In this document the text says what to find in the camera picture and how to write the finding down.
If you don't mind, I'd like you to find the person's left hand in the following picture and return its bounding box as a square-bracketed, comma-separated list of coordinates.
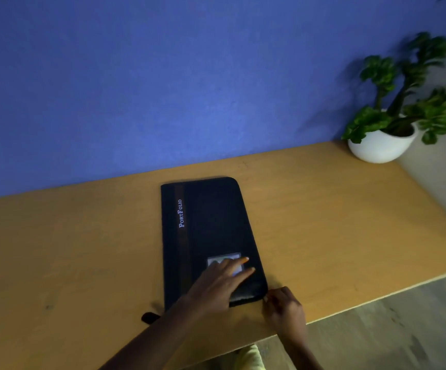
[179, 256, 256, 319]

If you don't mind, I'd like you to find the person's right hand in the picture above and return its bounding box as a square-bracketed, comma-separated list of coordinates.
[262, 286, 309, 342]

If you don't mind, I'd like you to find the black zip portfolio folder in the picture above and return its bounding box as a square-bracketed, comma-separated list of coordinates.
[160, 176, 268, 312]

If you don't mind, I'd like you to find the person's left forearm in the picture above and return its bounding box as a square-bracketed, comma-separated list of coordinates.
[99, 300, 208, 370]

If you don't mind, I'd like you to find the person's right forearm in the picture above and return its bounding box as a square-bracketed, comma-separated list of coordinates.
[280, 332, 324, 370]

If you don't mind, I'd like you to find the yellow garment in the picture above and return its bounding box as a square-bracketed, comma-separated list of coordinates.
[231, 344, 267, 370]

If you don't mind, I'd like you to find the white round plant pot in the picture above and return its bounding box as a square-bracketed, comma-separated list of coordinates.
[347, 115, 418, 164]

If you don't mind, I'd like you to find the green leafy plant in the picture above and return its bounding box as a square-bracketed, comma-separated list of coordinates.
[340, 31, 446, 145]

